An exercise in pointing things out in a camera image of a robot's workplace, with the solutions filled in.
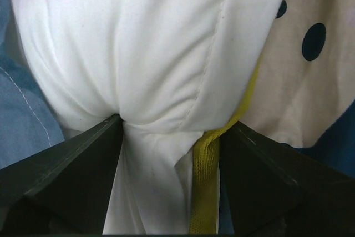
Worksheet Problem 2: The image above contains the white pillow with yellow edge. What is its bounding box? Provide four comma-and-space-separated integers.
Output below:
11, 0, 282, 234

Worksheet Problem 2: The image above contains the blue letter print pillowcase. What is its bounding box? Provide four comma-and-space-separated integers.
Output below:
1, 0, 354, 236

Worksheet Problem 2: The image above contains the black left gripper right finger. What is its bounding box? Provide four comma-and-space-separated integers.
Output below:
220, 123, 354, 234

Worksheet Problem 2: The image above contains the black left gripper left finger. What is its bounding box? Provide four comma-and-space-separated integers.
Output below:
1, 115, 123, 234

